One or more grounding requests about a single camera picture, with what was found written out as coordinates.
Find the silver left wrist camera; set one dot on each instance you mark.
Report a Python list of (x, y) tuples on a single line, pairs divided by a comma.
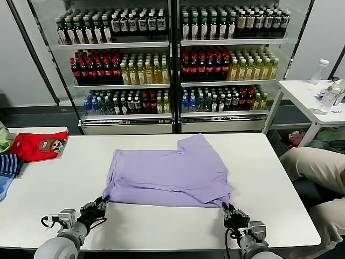
[(67, 215)]

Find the white side table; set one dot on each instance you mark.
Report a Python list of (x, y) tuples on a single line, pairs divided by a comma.
[(299, 94)]

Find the red bear-print garment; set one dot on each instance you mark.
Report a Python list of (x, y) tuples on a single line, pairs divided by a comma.
[(29, 147)]

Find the green-cap tea bottle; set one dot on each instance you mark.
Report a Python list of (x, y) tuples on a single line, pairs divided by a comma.
[(204, 31), (71, 33), (223, 31), (81, 33), (62, 33), (108, 33), (231, 31), (213, 31), (99, 33), (221, 103), (214, 103), (90, 33), (123, 106), (186, 31), (195, 31), (116, 106)]

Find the red-cap cola bottle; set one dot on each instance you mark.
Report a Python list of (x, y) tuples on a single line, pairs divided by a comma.
[(209, 68), (82, 71), (145, 106), (201, 68), (250, 103), (108, 71), (242, 103), (73, 71), (100, 71), (185, 68), (217, 68), (91, 71), (193, 68), (152, 106), (116, 71), (226, 68)]

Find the clear green water bottle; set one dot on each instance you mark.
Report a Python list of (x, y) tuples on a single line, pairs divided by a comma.
[(199, 103), (108, 106), (100, 106), (207, 103)]

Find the lavender cartoon-print t-shirt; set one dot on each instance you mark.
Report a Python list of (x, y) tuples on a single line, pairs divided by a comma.
[(167, 172)]

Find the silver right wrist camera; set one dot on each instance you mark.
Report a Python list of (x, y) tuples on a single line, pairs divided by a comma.
[(257, 229)]

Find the black slanted frame post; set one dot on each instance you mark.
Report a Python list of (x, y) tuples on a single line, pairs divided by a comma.
[(35, 54)]

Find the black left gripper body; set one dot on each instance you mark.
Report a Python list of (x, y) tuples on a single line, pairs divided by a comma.
[(90, 214)]

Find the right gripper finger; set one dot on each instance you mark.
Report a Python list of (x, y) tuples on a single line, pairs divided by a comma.
[(233, 209), (226, 210)]

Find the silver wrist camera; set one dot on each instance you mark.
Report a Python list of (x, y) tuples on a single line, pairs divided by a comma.
[(67, 215), (257, 229)]

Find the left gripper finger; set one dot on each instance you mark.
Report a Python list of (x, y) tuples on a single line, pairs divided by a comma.
[(98, 202), (104, 204)]

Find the light green garment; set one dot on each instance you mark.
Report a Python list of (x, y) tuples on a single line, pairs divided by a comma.
[(4, 140)]

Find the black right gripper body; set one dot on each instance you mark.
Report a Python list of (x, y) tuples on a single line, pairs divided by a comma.
[(237, 219)]

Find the red cloth pile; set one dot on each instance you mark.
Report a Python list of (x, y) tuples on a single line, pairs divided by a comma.
[(296, 140)]

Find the small beige device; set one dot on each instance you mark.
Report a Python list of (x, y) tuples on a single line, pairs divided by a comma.
[(338, 89)]

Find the white-cap dark drink bottle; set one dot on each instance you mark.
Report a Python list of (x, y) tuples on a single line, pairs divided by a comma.
[(130, 106), (132, 26), (138, 106), (142, 26), (115, 26), (151, 26), (124, 26), (235, 103), (228, 103), (161, 26)]

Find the small blue item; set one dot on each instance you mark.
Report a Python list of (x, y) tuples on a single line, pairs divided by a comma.
[(320, 95)]

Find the navy striped garment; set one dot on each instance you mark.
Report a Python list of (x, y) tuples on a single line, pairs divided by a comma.
[(9, 164)]

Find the green-cap yellow juice bottle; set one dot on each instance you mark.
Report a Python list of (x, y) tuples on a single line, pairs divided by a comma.
[(234, 72), (264, 103), (250, 72), (258, 72), (159, 106), (124, 75), (266, 72), (274, 72), (242, 72), (148, 75), (140, 75), (132, 75), (156, 75), (166, 106), (164, 75), (257, 103)]

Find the person in beige trousers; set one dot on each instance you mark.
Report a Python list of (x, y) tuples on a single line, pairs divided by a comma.
[(315, 164)]

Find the blue water bottle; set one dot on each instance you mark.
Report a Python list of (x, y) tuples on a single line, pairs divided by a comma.
[(86, 106), (184, 103), (192, 103), (93, 106)]

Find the clear plastic water bottle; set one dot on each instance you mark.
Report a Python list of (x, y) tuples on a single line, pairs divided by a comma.
[(326, 102)]

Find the beige-label dark drink bottle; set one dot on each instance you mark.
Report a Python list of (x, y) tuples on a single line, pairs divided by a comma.
[(240, 23), (285, 23), (249, 23), (277, 23), (259, 23), (268, 23)]

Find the tall clear white-cap bottle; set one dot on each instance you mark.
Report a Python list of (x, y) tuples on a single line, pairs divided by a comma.
[(318, 75)]

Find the green cloth pile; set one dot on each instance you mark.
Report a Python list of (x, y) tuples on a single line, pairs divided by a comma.
[(331, 136)]

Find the light blue garment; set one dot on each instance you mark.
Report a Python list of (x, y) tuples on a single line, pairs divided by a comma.
[(4, 186)]

